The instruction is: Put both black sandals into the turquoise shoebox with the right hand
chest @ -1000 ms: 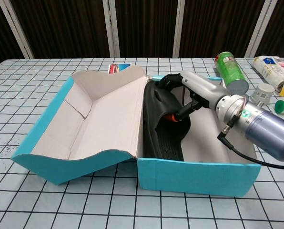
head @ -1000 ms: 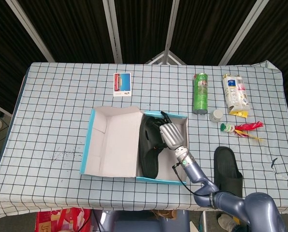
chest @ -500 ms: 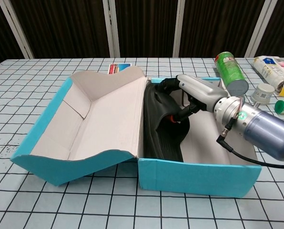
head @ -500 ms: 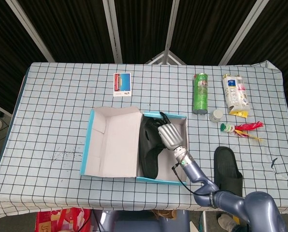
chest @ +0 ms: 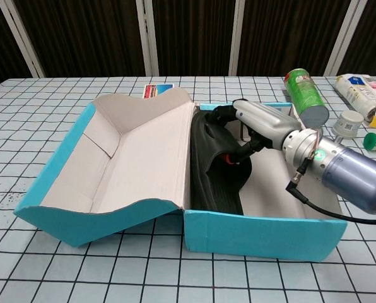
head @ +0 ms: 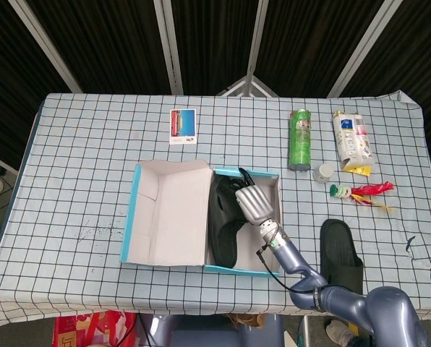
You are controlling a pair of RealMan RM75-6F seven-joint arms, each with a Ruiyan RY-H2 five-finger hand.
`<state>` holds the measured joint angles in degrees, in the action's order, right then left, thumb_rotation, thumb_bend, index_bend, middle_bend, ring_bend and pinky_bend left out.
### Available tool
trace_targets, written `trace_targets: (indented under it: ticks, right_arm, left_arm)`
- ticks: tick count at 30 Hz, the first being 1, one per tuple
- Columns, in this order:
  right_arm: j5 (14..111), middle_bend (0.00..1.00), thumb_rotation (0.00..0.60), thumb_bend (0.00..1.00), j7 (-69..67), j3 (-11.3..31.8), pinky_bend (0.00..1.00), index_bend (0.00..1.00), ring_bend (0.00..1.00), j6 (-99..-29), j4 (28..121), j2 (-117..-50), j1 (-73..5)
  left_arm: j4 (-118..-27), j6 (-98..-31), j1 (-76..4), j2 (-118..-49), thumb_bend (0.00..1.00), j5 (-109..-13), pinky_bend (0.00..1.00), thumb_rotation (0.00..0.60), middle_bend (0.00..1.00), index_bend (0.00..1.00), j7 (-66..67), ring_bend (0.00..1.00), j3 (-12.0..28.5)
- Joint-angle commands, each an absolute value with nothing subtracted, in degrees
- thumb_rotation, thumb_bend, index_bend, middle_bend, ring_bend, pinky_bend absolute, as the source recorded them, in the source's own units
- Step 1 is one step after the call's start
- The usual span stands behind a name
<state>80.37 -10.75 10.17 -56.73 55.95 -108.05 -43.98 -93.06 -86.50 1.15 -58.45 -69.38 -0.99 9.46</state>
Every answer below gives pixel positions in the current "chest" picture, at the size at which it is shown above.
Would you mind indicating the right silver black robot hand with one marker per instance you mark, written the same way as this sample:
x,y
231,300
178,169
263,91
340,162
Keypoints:
x,y
267,123

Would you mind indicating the black rubber slipper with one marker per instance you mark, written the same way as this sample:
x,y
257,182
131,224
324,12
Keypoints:
x,y
203,164

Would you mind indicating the light blue cardboard shoe box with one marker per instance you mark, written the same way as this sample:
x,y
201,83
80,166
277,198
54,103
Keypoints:
x,y
254,233

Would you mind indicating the green cylindrical snack can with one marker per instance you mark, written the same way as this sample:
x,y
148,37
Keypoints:
x,y
304,94

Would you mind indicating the small white plastic cup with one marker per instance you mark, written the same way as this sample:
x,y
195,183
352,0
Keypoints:
x,y
349,124

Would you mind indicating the crumpled white paper package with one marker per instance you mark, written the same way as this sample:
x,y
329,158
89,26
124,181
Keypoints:
x,y
358,91

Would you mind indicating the red and blue postcard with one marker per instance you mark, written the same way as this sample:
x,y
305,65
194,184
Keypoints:
x,y
158,90

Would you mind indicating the white black checkered tablecloth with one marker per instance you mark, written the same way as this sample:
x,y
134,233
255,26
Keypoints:
x,y
144,277

